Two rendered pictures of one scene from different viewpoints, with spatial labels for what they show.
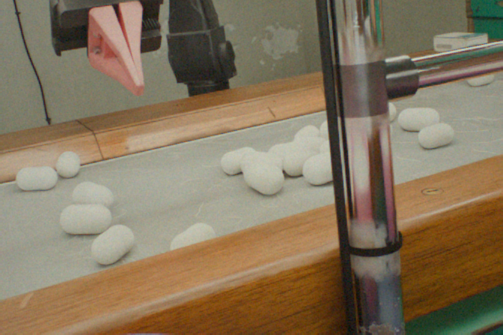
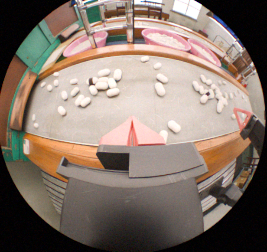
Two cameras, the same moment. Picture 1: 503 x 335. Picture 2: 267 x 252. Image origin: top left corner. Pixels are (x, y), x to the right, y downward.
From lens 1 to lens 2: 61 cm
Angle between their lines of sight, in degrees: 88
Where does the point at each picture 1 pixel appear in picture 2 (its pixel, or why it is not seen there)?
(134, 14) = (114, 133)
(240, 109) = (80, 152)
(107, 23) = (147, 131)
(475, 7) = (17, 157)
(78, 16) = (176, 149)
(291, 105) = (65, 146)
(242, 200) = (125, 75)
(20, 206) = (177, 113)
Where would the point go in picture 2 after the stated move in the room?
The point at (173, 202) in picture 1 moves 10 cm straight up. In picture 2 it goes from (139, 83) to (142, 53)
